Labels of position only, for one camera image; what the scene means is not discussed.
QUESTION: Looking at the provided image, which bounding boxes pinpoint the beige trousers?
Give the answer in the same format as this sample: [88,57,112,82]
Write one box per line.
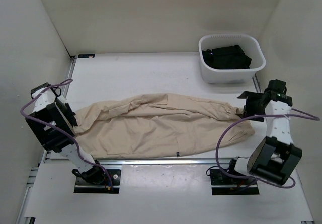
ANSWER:
[74,93,255,159]

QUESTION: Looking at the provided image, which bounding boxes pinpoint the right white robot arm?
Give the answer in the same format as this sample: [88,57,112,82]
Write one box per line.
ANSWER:
[226,80,302,185]

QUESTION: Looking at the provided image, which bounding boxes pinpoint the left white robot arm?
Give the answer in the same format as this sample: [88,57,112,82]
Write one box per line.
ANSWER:
[20,79,111,186]

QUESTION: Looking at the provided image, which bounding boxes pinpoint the black folded trousers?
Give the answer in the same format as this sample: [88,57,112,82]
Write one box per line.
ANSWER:
[202,45,252,70]

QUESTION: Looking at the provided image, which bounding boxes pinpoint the white plastic basket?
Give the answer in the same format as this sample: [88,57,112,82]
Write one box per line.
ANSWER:
[198,33,266,84]

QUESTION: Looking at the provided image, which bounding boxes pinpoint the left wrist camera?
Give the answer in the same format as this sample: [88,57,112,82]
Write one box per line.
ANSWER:
[30,82,62,98]

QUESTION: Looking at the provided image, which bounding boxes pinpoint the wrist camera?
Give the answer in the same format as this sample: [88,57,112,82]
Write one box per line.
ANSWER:
[265,79,287,95]
[30,82,62,98]

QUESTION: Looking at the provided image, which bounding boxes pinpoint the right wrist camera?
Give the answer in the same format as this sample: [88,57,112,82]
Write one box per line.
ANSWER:
[265,79,287,95]

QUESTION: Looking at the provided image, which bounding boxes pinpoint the black corner bracket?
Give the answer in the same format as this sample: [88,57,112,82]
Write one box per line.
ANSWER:
[77,54,95,58]

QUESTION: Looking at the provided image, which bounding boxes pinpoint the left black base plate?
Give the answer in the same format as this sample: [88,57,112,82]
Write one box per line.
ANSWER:
[72,169,121,194]

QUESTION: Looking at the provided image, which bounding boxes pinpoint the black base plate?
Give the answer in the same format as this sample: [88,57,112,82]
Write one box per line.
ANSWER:
[72,169,121,194]
[206,166,260,196]

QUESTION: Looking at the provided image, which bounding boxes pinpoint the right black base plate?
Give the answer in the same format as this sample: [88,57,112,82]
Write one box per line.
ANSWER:
[206,166,260,196]

